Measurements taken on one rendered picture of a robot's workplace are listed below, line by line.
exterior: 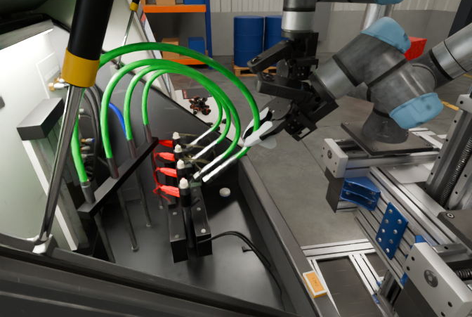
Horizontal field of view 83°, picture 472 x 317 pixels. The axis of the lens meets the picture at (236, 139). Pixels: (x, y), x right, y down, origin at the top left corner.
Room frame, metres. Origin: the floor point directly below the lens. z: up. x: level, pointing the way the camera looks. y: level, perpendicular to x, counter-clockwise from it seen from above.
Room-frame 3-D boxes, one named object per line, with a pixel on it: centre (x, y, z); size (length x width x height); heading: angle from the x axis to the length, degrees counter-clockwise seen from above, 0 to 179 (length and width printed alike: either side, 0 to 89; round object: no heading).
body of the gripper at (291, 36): (0.69, -0.15, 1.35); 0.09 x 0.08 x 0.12; 105
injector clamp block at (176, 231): (0.61, 0.15, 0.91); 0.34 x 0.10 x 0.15; 15
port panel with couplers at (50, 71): (0.66, 0.44, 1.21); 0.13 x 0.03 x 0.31; 15
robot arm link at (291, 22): (0.70, -0.15, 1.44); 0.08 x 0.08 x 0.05
